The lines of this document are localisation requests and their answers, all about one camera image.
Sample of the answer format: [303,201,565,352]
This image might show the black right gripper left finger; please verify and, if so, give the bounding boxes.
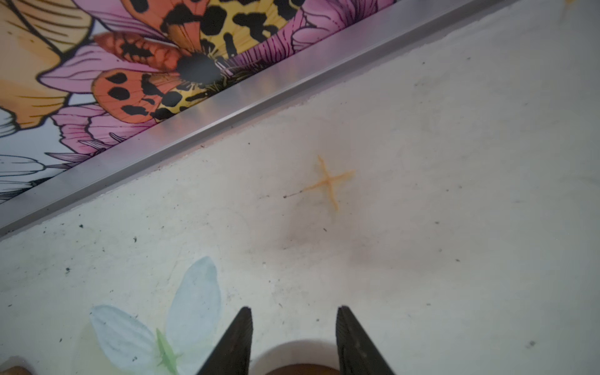
[197,307,253,375]

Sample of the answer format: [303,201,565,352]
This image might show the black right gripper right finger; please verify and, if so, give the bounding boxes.
[335,306,395,375]

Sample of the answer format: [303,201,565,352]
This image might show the scratched brown round wooden coaster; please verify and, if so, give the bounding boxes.
[0,367,31,375]

